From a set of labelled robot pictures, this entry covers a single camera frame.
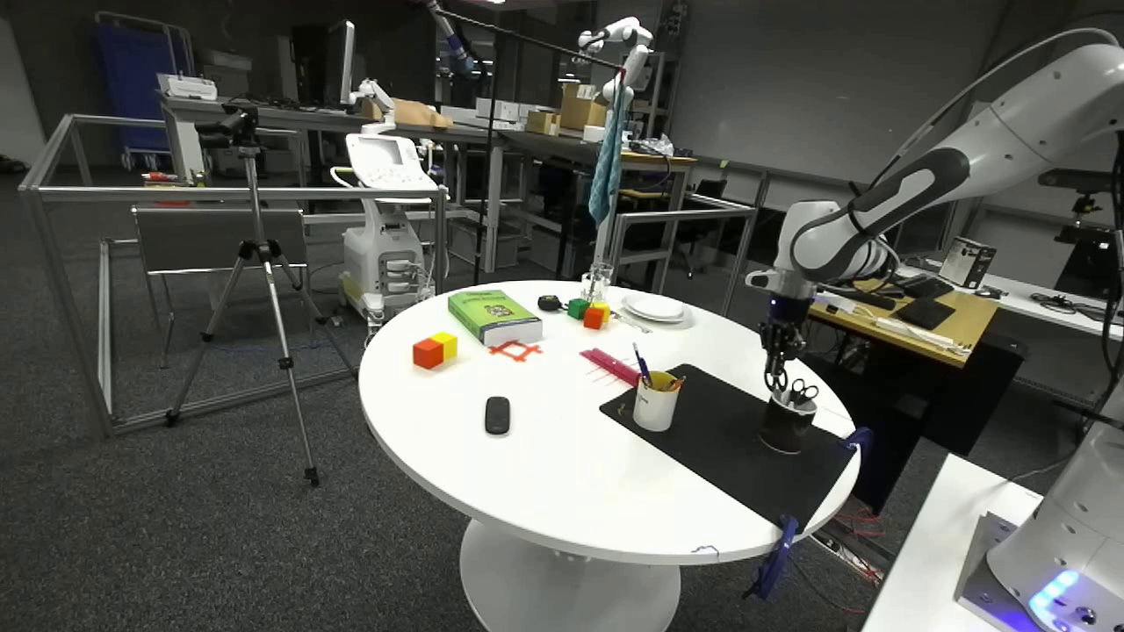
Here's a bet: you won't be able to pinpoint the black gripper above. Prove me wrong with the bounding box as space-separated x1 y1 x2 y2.
763 294 812 397

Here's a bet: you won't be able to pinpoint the metal frame table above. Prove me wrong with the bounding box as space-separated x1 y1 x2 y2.
19 111 449 432

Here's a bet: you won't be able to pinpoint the green book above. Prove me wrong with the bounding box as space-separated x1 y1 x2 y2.
447 292 545 346

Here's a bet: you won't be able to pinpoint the white plates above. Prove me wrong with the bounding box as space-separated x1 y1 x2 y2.
620 294 688 325

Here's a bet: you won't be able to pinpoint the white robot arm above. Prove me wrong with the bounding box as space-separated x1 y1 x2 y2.
763 34 1124 401

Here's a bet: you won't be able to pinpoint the black cup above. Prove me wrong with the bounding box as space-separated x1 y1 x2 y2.
759 401 815 456

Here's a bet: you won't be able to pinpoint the red cube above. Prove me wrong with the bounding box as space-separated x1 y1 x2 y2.
410 337 447 370

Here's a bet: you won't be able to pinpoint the orange plastic frame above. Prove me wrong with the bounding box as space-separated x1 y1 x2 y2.
489 340 541 360

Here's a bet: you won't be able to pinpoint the wooden side desk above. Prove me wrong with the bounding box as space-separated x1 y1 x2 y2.
808 284 1022 512

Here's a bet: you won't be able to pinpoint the green block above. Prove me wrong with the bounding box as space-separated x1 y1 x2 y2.
567 297 591 321

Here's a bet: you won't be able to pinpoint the round white table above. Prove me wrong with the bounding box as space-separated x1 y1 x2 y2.
358 294 859 632

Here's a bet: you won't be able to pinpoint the black computer mouse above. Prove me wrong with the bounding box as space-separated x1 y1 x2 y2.
483 397 510 434

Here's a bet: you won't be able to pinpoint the white medical machine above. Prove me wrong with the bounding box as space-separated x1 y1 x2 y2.
331 133 434 323

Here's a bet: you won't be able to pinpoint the orange block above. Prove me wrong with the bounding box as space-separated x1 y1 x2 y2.
583 303 606 330

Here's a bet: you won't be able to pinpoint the white pen mug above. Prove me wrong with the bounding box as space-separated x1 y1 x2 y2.
632 372 680 432

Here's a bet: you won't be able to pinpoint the black mat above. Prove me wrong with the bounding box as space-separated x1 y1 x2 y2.
599 364 852 528

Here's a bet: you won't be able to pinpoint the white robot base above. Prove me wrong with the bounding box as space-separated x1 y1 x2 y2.
955 421 1124 632

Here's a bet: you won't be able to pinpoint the yellow cube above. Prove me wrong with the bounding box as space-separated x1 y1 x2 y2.
431 335 458 360

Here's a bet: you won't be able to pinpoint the camera tripod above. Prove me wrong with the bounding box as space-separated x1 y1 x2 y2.
161 104 358 491

